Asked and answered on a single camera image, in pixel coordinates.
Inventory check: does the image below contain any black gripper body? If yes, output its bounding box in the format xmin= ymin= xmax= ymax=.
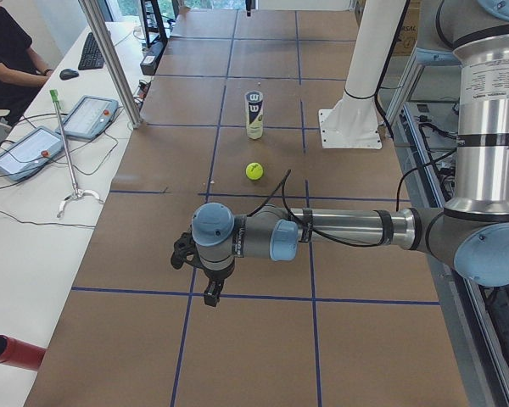
xmin=202 ymin=261 xmax=233 ymax=292

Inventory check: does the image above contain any yellow tennis ball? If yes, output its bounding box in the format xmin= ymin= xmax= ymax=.
xmin=245 ymin=162 xmax=264 ymax=181

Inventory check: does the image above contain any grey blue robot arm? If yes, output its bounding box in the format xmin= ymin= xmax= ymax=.
xmin=171 ymin=1 xmax=509 ymax=306

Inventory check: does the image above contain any clear tennis ball can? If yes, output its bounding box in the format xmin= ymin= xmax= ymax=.
xmin=245 ymin=91 xmax=263 ymax=140

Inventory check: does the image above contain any far teach pendant tablet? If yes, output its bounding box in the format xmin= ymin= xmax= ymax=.
xmin=63 ymin=95 xmax=119 ymax=141

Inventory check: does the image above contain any teach pendant tablet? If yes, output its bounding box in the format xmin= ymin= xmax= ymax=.
xmin=63 ymin=95 xmax=119 ymax=141
xmin=0 ymin=126 xmax=64 ymax=181

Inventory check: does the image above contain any red cylinder tube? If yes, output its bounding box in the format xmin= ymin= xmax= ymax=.
xmin=0 ymin=335 xmax=46 ymax=371

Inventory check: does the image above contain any near teach pendant tablet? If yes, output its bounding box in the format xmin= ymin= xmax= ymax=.
xmin=0 ymin=126 xmax=64 ymax=181

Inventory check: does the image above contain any metal reacher grabber tool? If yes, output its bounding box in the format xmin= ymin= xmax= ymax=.
xmin=49 ymin=89 xmax=104 ymax=219

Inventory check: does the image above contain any black keyboard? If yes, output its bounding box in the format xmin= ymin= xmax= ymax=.
xmin=78 ymin=32 xmax=104 ymax=70

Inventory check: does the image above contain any black computer mouse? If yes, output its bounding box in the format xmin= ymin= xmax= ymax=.
xmin=59 ymin=69 xmax=79 ymax=81

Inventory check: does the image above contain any person in black shirt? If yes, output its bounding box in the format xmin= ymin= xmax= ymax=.
xmin=0 ymin=3 xmax=53 ymax=125

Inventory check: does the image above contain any cardboard box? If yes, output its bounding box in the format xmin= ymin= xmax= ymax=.
xmin=355 ymin=0 xmax=422 ymax=57

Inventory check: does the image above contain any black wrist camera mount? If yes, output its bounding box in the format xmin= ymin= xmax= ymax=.
xmin=171 ymin=231 xmax=202 ymax=270

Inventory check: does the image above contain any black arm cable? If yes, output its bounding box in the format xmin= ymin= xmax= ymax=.
xmin=246 ymin=168 xmax=446 ymax=248

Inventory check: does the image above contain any white camera stand post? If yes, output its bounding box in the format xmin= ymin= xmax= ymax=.
xmin=319 ymin=0 xmax=408 ymax=149

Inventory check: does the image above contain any aluminium frame post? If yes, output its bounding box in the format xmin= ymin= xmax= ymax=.
xmin=79 ymin=0 xmax=143 ymax=129

